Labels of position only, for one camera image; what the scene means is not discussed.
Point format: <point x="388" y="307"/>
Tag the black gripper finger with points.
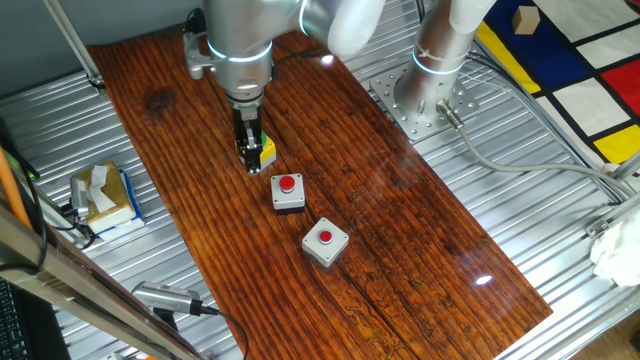
<point x="255" y="155"/>
<point x="246" y="147"/>

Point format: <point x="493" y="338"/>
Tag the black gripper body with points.
<point x="247" y="117"/>

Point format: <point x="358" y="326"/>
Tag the yellow box green button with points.
<point x="268" y="147"/>

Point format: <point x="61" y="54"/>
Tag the grey box large red button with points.
<point x="287" y="197"/>

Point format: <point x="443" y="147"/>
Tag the grey box small red button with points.
<point x="325" y="250"/>

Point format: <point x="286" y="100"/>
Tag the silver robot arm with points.
<point x="240" y="50"/>

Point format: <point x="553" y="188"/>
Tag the gold and blue tissue box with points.
<point x="112" y="195"/>

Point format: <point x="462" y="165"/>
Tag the brown wooden board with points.
<point x="400" y="225"/>

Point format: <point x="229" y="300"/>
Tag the thin metal pole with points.
<point x="75" y="45"/>

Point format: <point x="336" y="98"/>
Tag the orange pole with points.
<point x="10" y="190"/>

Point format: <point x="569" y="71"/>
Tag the small wooden cube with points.
<point x="525" y="20"/>

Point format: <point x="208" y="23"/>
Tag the black keyboard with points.
<point x="10" y="325"/>

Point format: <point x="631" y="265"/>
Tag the colourful squares mat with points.
<point x="590" y="105"/>

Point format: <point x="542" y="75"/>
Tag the white crumpled cloth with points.
<point x="617" y="255"/>

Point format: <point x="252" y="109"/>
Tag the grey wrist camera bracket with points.
<point x="192" y="55"/>

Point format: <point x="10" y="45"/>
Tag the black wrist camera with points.
<point x="196" y="22"/>

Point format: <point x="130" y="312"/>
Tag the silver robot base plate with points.
<point x="400" y="107"/>

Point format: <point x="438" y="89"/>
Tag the silver depth camera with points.
<point x="79" y="197"/>
<point x="165" y="297"/>

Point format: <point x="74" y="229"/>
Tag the metal frame beam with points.
<point x="75" y="290"/>

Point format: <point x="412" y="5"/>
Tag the metal corner bracket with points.
<point x="596" y="228"/>

